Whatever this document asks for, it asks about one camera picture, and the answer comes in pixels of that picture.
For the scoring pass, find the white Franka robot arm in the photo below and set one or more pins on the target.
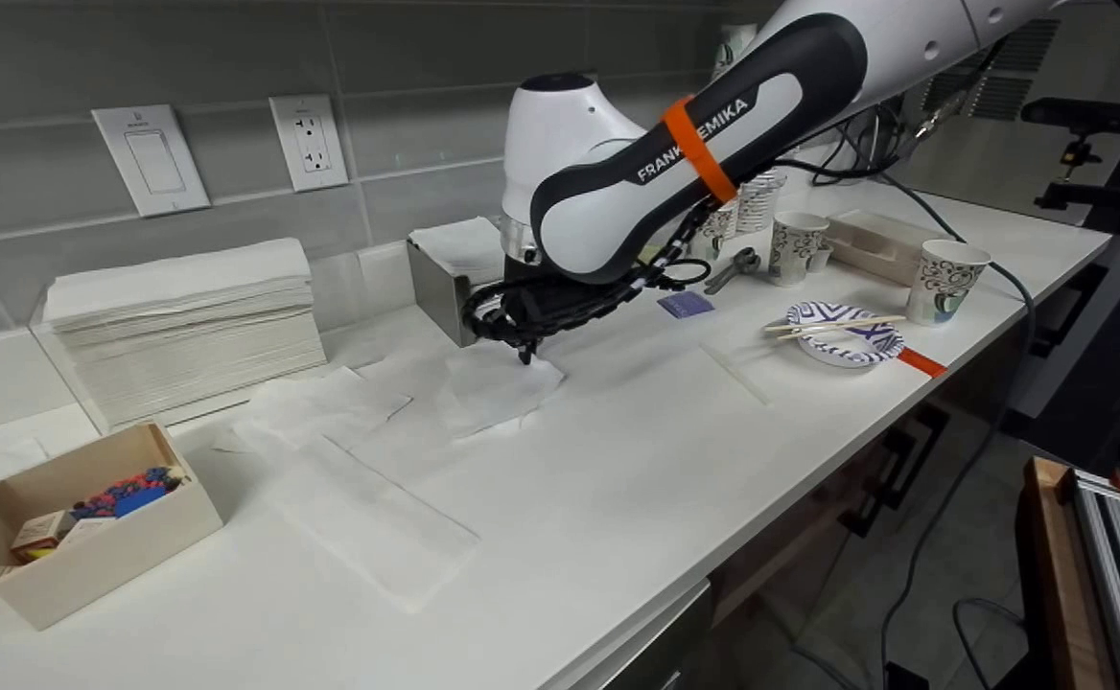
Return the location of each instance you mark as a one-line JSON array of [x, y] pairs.
[[662, 179]]

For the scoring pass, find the small cardboard box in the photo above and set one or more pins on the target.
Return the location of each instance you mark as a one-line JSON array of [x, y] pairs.
[[103, 562]]

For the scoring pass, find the wooden chopstick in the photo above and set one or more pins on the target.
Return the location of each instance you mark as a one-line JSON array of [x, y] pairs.
[[832, 326], [815, 338]]

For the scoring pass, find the wooden robot cart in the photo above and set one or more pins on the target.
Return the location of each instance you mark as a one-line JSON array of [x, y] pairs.
[[1060, 575]]

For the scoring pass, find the blue and red packets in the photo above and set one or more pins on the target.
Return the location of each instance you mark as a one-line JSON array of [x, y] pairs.
[[126, 497]]

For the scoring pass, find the white wall light switch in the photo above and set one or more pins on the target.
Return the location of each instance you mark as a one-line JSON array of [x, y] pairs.
[[148, 157]]

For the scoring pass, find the blue patterned paper plate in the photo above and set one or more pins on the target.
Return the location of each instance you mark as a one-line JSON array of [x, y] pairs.
[[851, 345]]

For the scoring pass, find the white bowl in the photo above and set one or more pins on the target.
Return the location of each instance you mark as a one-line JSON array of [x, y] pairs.
[[944, 276]]

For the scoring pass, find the black camera stand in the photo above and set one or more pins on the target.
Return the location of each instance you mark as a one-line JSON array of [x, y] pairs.
[[1098, 115]]

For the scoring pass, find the flat white paper towel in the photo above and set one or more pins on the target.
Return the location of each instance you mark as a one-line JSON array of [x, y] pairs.
[[318, 404]]

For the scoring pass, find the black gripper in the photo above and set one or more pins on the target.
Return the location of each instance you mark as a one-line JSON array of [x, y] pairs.
[[563, 300]]

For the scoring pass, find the stack of folded paper towels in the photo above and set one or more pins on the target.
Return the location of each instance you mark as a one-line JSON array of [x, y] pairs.
[[183, 332]]

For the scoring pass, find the white wall power outlet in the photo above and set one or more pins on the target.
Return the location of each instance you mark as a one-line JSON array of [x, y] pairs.
[[310, 142]]

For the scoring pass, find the orange tape strip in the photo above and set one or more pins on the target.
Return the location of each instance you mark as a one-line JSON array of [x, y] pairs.
[[924, 363]]

